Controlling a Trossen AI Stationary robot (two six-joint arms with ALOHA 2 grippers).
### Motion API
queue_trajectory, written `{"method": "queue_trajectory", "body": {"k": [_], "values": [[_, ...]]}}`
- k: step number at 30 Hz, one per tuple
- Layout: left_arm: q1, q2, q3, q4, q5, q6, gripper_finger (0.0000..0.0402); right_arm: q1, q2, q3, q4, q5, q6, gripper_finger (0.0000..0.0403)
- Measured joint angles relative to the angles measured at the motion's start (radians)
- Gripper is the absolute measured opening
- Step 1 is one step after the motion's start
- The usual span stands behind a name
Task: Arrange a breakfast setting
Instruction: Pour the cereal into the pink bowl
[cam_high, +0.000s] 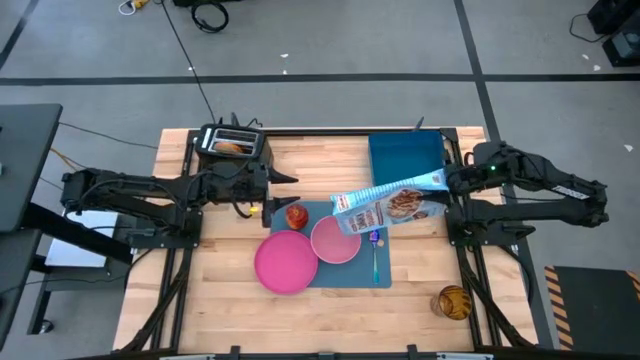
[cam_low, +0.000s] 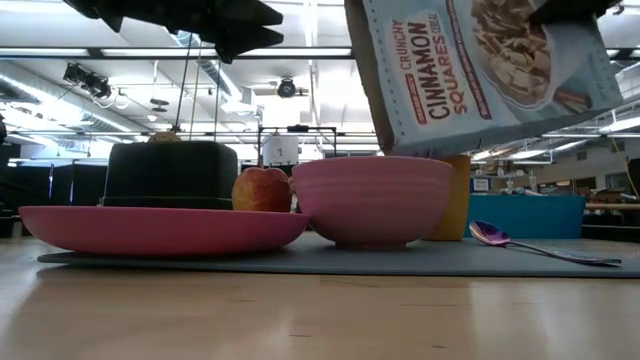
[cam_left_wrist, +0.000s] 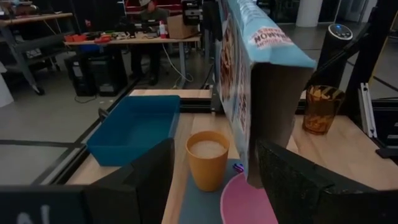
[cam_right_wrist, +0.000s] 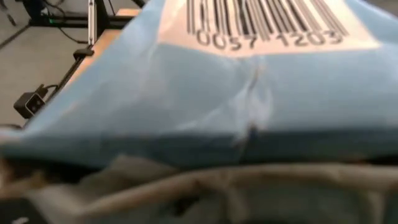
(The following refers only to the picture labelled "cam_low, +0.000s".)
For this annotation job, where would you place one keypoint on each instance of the red yellow apple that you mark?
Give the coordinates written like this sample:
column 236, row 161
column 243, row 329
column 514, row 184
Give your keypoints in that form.
column 261, row 190

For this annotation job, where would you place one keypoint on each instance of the magenta plate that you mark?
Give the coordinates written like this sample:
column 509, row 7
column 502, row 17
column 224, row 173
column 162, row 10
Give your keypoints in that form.
column 160, row 230

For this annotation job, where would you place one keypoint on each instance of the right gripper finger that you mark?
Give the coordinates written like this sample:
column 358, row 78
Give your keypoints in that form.
column 570, row 10

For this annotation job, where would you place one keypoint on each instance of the pink bowl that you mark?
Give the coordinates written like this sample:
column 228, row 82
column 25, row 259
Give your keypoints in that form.
column 372, row 205

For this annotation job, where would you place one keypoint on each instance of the iridescent spoon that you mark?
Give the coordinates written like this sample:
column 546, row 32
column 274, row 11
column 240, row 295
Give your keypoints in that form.
column 492, row 235

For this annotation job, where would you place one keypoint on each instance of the black overhead crossbar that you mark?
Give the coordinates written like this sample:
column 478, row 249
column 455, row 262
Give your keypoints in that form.
column 150, row 53

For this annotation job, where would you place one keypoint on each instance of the black two-slot toaster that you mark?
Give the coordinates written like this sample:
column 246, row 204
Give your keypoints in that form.
column 170, row 175

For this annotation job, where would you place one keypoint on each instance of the overhead camera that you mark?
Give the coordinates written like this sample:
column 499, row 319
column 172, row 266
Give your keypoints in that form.
column 286, row 88

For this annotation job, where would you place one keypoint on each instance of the teal plastic bin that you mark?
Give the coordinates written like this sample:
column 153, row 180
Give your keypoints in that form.
column 525, row 217

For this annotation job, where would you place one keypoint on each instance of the yellow cup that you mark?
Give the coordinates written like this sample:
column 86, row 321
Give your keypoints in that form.
column 457, row 200

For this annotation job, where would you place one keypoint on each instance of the blue grey placemat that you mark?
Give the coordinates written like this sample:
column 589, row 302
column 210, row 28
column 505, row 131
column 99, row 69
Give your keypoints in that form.
column 400, row 262

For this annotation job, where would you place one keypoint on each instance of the blue cinnamon cereal box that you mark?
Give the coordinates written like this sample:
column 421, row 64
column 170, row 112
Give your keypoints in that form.
column 450, row 75

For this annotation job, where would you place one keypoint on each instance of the black ceiling spotlights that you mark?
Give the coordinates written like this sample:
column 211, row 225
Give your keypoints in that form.
column 87, row 81

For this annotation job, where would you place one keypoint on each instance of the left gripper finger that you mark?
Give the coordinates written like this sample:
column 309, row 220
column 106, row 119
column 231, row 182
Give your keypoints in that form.
column 262, row 15
column 245, row 42

